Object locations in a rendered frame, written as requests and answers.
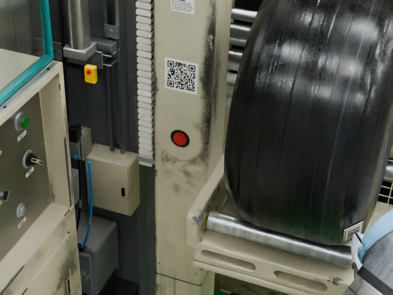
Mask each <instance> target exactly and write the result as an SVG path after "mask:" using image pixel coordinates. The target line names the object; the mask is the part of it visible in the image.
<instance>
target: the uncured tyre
mask: <svg viewBox="0 0 393 295"><path fill-rule="evenodd" d="M392 143H393V0H263V1H262V3H261V5H260V7H259V9H258V12H257V14H256V17H255V18H254V21H253V24H252V26H251V29H250V32H249V35H248V38H247V41H246V45H245V47H244V50H243V54H242V58H241V61H240V65H239V69H238V72H237V77H236V82H235V86H234V90H233V95H232V101H231V105H230V111H229V117H228V122H227V130H226V140H225V154H224V179H225V188H226V192H227V195H228V197H229V199H230V200H231V202H232V204H233V205H234V207H235V209H236V210H237V211H238V213H239V215H240V216H241V217H242V218H243V219H245V220H246V221H248V222H249V223H251V224H253V225H255V226H257V227H262V228H265V229H269V230H272V231H277V232H280V233H283V234H287V235H292V236H295V237H299V238H302V239H307V240H310V241H314V242H317V243H322V244H325V245H344V244H346V243H348V242H350V241H351V240H352V238H351V239H349V240H347V241H345V242H343V236H344V230H345V229H347V228H350V227H352V226H353V225H356V224H358V223H360V222H362V221H363V229H362V234H364V232H365V230H366V228H367V225H368V223H369V222H370V219H371V217H372V215H373V213H374V210H375V206H376V204H377V200H378V196H379V193H380V190H381V186H382V181H383V178H384V174H385V170H386V167H387V163H388V159H389V154H390V151H391V147H392Z"/></svg>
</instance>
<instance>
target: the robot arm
mask: <svg viewBox="0 0 393 295"><path fill-rule="evenodd" d="M351 256H352V262H353V266H354V280H353V281H352V283H351V284H350V286H349V287H348V288H347V289H346V291H345V292H344V293H343V295H393V209H392V210H390V211H388V212H387V213H385V214H384V215H383V216H382V217H380V218H379V219H378V220H377V221H376V222H375V223H374V224H373V225H372V226H371V227H370V228H369V230H368V231H367V232H366V233H365V235H363V234H361V233H359V232H356V233H355V234H353V237H352V240H351Z"/></svg>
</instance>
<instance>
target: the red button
mask: <svg viewBox="0 0 393 295"><path fill-rule="evenodd" d="M173 139H174V142H175V143H176V144H178V145H184V144H185V143H186V141H187V139H186V136H185V135H184V134H183V133H176V134H175V135H174V137H173Z"/></svg>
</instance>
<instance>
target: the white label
mask: <svg viewBox="0 0 393 295"><path fill-rule="evenodd" d="M362 229H363V221H362V222H360V223H358V224H356V225H353V226H352V227H350V228H347V229H345V230H344V236H343V242H345V241H347V240H349V239H351V238H352V237H353V234H355V233H356V232H359V233H362Z"/></svg>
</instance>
